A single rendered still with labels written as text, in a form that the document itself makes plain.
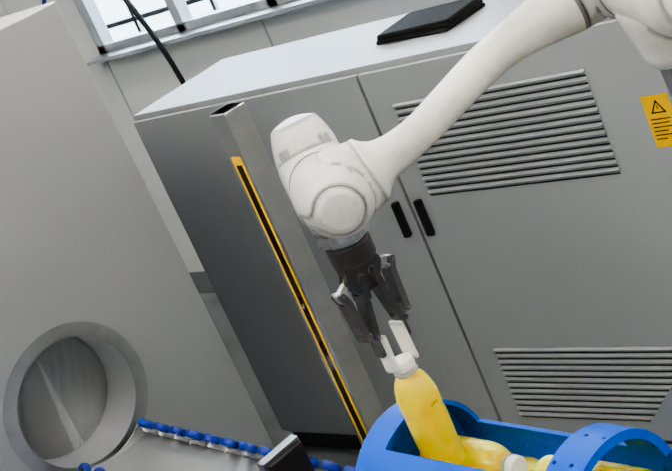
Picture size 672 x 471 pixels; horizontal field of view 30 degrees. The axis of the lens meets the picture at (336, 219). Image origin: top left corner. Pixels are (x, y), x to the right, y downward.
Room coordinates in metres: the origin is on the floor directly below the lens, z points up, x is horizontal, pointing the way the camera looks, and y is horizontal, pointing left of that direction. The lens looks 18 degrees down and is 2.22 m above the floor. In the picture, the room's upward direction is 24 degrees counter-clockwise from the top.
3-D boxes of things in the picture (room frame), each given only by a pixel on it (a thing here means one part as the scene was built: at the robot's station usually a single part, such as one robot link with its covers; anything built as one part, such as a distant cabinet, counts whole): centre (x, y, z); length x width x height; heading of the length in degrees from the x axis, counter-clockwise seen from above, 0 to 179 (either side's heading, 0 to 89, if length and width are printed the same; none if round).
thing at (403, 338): (1.88, -0.02, 1.38); 0.03 x 0.01 x 0.07; 36
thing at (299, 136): (1.86, 0.00, 1.72); 0.13 x 0.11 x 0.16; 2
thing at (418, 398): (1.86, -0.01, 1.24); 0.07 x 0.07 x 0.19
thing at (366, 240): (1.87, 0.00, 1.53); 0.08 x 0.07 x 0.09; 126
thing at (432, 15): (3.76, -0.50, 1.46); 0.32 x 0.23 x 0.04; 44
